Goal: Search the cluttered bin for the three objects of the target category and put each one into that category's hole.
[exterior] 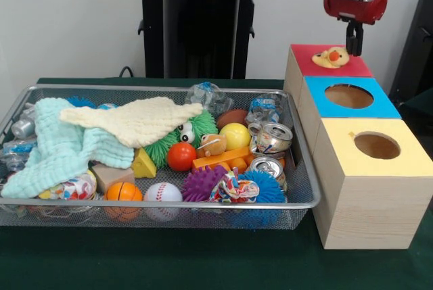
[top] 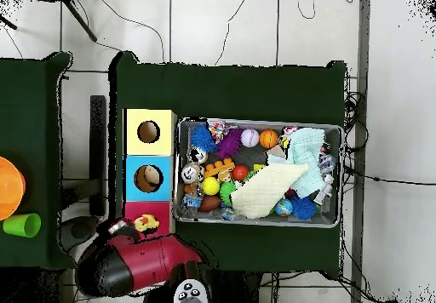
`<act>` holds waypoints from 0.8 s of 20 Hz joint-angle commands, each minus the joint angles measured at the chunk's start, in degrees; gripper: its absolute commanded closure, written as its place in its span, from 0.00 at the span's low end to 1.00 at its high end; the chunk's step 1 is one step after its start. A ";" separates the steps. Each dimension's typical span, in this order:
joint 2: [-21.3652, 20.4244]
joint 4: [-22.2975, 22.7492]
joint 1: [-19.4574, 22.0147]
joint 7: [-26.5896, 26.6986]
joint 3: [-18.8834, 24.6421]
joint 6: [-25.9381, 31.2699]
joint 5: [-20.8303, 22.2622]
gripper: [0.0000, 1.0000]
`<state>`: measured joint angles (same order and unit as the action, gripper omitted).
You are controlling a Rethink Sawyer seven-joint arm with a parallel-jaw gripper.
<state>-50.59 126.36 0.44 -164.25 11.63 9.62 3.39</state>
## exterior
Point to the black chair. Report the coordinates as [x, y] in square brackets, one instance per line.
[416, 50]

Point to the white toy baseball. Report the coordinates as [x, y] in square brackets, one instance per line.
[163, 193]

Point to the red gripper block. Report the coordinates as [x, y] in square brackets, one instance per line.
[358, 9]

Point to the colourful print cloth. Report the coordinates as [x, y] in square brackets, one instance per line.
[233, 187]

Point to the brown plush bear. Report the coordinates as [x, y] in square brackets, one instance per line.
[212, 144]

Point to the orange toy basketball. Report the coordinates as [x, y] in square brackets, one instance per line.
[123, 192]

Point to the green fuzzy toy with eyes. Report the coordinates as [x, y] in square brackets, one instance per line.
[162, 151]

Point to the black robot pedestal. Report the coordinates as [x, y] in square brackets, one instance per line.
[203, 33]

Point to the yellow plush duck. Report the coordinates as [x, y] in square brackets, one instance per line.
[335, 58]

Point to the wooden three-hole box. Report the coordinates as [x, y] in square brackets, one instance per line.
[372, 209]

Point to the purple spiky ball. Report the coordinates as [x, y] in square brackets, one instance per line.
[199, 185]

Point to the blue fuzzy ball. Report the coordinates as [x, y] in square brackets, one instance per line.
[267, 187]

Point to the red ball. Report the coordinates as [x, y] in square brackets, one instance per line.
[181, 156]

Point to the mint green waffle cloth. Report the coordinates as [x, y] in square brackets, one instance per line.
[57, 155]

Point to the cream waffle cloth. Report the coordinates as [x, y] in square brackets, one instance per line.
[142, 121]

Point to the silver mesh bin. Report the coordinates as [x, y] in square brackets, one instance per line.
[20, 214]

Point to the dark green tablecloth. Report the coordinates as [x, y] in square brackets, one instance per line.
[169, 259]
[421, 107]

